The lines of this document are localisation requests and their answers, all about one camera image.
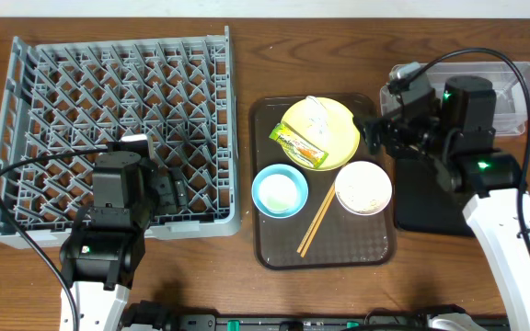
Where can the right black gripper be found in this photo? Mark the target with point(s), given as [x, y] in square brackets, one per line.
[385, 133]

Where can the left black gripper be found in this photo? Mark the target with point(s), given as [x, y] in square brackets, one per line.
[168, 191]

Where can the white tissue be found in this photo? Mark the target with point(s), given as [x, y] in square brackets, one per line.
[317, 117]

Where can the pink bowl with rice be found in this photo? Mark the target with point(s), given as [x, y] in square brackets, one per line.
[363, 188]

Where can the green snack wrapper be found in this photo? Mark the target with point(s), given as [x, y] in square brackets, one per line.
[297, 146]

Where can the light blue bowl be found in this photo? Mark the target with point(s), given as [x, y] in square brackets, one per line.
[295, 175]

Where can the white plastic cup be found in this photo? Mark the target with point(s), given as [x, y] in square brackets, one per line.
[278, 193]

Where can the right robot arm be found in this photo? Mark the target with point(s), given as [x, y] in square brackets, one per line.
[454, 135]

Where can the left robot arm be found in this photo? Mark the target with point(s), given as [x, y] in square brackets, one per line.
[106, 244]

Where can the black waste tray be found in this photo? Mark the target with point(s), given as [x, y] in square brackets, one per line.
[421, 204]

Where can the grey plastic dishwasher rack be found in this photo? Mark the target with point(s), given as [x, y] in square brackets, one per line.
[61, 101]

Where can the clear plastic waste bin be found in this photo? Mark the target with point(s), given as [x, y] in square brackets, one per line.
[510, 115]

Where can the yellow round plate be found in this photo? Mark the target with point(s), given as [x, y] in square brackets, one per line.
[343, 139]

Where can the brown plastic serving tray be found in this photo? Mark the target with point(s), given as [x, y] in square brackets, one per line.
[343, 239]

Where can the wooden chopstick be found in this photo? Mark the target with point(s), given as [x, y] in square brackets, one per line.
[318, 225]
[314, 220]

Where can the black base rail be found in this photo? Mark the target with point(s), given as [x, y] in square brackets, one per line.
[155, 316]

